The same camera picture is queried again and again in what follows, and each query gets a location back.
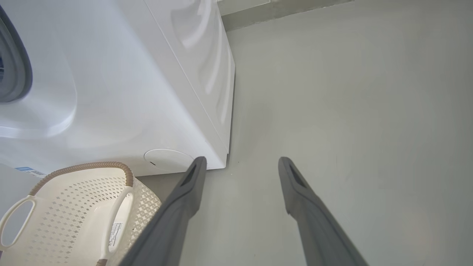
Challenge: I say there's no grey rubber door gasket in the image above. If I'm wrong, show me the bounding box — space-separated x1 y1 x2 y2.
0 6 33 103

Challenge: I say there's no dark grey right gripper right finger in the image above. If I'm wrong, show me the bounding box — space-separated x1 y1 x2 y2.
278 156 370 266

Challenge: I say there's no white washing machine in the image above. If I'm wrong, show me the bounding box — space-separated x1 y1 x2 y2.
0 0 236 177

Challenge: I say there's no blue energy label sticker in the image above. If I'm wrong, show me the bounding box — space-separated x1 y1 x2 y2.
15 167 47 179

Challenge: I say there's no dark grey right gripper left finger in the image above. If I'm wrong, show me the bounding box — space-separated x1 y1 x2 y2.
119 156 207 266

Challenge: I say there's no cream perforated laundry basket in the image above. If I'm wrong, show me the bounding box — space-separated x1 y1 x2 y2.
0 161 163 266

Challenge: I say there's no round white filter cover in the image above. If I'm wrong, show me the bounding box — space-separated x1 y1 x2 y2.
143 149 195 173

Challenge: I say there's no product sticker inside basket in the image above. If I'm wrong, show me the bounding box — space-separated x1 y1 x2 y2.
108 222 123 248

